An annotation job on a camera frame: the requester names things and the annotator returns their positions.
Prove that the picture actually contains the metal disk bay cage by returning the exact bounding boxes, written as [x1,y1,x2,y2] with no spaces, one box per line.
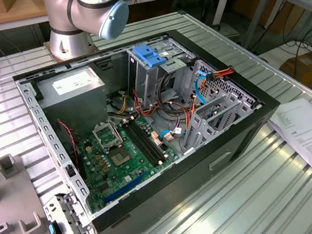
[175,88,261,155]

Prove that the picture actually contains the black RAM slot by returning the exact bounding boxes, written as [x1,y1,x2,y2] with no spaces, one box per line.
[132,114,170,163]
[129,116,167,165]

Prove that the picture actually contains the grey metal drive cage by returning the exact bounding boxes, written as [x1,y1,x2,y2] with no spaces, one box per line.
[122,37,202,110]

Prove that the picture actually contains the CPU socket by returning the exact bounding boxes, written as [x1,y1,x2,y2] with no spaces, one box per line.
[106,145,136,169]

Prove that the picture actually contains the black open PC case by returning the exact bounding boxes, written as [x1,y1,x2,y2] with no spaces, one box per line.
[9,15,299,234]

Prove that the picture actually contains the blue expansion slot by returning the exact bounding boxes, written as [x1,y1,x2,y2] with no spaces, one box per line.
[99,170,151,205]

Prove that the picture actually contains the green motherboard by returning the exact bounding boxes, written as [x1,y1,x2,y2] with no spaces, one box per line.
[72,110,186,215]

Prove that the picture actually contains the grey power supply unit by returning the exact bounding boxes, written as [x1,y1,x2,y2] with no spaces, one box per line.
[33,63,113,145]

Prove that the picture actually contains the black plastic power supply clip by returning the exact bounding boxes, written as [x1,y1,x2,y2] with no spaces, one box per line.
[32,79,45,102]

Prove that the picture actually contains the white printed paper sheets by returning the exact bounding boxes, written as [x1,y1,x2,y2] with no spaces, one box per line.
[266,97,312,209]

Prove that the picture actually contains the blue black retainer latch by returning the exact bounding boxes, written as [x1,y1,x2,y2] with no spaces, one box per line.
[46,218,63,234]

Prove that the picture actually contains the grey parts rack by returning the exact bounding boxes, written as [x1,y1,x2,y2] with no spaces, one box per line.
[0,149,52,234]

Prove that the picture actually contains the small cardboard box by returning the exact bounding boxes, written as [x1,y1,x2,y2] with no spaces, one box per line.
[0,0,32,13]

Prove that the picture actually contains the light blue wire white plug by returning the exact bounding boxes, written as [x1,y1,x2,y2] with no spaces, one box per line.
[158,127,184,143]

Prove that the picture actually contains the red wire bundle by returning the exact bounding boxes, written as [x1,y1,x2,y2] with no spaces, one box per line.
[131,84,162,121]

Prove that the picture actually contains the thin orange wire bundle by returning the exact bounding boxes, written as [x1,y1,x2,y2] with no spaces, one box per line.
[168,95,206,139]

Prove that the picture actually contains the yellow black power wire bundle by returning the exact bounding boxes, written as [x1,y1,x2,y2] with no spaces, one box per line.
[106,90,133,117]

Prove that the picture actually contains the thick black cable bundle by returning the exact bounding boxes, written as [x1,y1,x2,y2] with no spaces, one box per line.
[154,69,194,120]

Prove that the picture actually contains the blue SATA data wire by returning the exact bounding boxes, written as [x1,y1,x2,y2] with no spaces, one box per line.
[192,68,216,108]

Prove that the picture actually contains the metal socket cover frame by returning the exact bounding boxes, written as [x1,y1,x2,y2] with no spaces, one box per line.
[91,120,125,153]

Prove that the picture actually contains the blue plastic drive bracket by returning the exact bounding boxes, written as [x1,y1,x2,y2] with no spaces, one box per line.
[132,42,169,71]

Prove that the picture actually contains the orange red yellow power wire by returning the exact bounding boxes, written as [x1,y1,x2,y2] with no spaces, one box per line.
[206,65,236,84]

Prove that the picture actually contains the red black twisted fan wire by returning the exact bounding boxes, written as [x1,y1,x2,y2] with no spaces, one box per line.
[56,118,80,168]

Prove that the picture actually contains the metal expansion card retainer bracket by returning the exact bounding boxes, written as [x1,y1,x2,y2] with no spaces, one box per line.
[40,188,97,234]

